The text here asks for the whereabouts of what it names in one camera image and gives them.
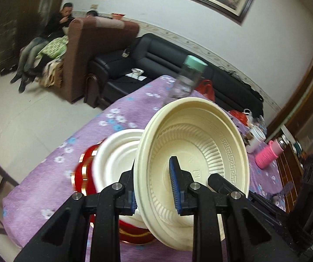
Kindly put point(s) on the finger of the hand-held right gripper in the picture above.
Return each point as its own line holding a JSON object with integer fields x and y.
{"x": 271, "y": 215}

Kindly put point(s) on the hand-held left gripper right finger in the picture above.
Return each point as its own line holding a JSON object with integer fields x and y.
{"x": 176, "y": 188}

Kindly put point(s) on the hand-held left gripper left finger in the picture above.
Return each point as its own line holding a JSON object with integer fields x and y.
{"x": 110, "y": 202}

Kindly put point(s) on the red glass plate gold rim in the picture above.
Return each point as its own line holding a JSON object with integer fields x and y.
{"x": 86, "y": 180}

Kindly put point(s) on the white foam plate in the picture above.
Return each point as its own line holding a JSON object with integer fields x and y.
{"x": 99, "y": 158}

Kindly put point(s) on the cream plastic bowl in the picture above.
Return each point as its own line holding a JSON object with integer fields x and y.
{"x": 200, "y": 142}

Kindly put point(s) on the brown brick-pattern cabinet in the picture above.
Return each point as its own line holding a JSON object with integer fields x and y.
{"x": 290, "y": 169}

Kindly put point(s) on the purple floral tablecloth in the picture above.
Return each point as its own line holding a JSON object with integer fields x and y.
{"x": 63, "y": 174}

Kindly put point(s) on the pink knit-sleeved bottle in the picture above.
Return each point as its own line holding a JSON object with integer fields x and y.
{"x": 267, "y": 155}

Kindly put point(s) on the white mug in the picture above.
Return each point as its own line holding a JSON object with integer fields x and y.
{"x": 254, "y": 139}

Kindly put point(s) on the red plastic bag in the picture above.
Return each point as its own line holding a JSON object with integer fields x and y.
{"x": 205, "y": 88}
{"x": 239, "y": 116}

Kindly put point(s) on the clear jar green lid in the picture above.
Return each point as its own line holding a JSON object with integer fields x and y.
{"x": 185, "y": 82}

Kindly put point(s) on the white paper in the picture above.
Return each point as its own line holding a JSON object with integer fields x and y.
{"x": 136, "y": 73}

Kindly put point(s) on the black leather sofa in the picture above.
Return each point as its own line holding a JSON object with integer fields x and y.
{"x": 156, "y": 57}

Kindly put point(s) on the plaid blanket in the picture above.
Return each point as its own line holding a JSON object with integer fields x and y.
{"x": 52, "y": 72}

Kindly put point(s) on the brown sofa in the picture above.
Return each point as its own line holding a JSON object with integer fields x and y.
{"x": 82, "y": 54}

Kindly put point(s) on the green patterned cushion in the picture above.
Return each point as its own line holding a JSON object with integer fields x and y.
{"x": 54, "y": 46}

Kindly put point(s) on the red packet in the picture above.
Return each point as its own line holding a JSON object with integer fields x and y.
{"x": 117, "y": 15}

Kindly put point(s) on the dark wooden cabinet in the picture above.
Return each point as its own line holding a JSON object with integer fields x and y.
{"x": 9, "y": 32}

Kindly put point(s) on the wooden door frame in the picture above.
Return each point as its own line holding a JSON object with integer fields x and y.
{"x": 306, "y": 87}

